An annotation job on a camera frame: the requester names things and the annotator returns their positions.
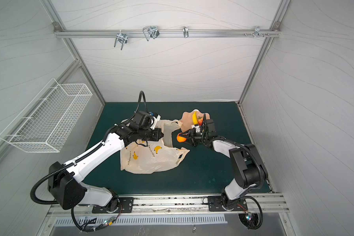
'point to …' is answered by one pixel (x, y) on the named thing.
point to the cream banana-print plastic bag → (158, 156)
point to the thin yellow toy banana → (194, 118)
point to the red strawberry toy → (200, 121)
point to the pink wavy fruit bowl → (187, 120)
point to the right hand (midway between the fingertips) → (181, 134)
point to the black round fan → (250, 220)
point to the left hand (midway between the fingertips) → (166, 133)
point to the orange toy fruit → (180, 139)
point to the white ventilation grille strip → (141, 220)
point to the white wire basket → (45, 123)
